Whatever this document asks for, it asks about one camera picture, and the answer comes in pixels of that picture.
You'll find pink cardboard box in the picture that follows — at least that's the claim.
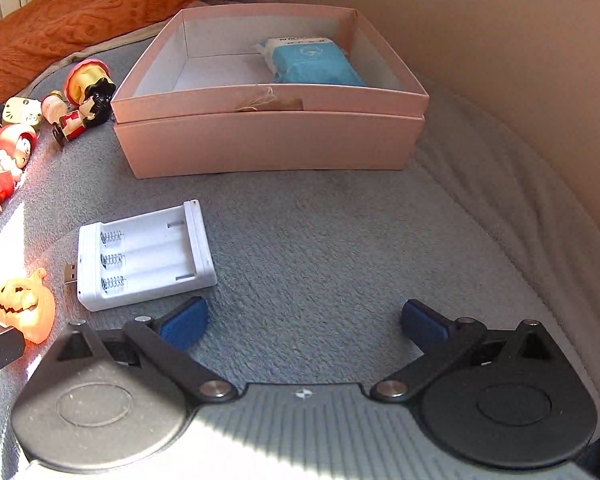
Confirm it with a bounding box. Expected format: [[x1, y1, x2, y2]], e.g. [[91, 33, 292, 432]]
[[111, 4, 430, 180]]

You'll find yellow cat keychain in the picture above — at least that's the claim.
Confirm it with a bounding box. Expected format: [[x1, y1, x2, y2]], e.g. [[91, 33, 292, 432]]
[[1, 96, 43, 131]]

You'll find white battery charger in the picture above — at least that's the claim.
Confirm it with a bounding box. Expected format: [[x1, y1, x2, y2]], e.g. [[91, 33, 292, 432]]
[[62, 199, 218, 313]]

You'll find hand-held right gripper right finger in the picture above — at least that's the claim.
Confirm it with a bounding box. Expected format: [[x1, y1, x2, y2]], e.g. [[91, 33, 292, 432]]
[[370, 299, 556, 403]]

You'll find red and gold round figurine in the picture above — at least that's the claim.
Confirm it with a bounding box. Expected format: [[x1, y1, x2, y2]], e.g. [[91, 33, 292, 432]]
[[62, 57, 113, 106]]

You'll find black-haired red figurine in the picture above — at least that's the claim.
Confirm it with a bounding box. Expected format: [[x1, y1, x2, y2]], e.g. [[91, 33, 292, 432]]
[[51, 82, 117, 148]]

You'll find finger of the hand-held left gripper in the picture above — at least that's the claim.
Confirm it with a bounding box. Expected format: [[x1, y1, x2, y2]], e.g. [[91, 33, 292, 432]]
[[0, 326, 27, 428]]

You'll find orange knitted blanket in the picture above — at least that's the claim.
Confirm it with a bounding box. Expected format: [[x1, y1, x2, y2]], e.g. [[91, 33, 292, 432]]
[[0, 0, 201, 106]]

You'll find blue white toy in box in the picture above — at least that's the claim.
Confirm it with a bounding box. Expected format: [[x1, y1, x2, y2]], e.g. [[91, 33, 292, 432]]
[[252, 35, 367, 87]]

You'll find red hooded figurine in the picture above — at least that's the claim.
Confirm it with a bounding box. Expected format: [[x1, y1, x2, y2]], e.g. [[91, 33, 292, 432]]
[[0, 124, 38, 213]]

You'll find grey fleece blanket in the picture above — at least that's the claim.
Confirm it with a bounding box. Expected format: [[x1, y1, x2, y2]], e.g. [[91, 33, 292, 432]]
[[0, 0, 600, 480]]

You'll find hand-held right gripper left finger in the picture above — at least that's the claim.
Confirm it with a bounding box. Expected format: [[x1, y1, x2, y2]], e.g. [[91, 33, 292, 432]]
[[55, 296, 238, 405]]

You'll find small bottle with red cap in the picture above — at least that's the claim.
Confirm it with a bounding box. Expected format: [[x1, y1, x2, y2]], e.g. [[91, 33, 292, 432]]
[[40, 90, 71, 125]]

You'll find orange pumpkin toy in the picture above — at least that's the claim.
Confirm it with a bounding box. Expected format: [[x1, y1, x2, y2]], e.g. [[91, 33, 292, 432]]
[[0, 267, 57, 345]]

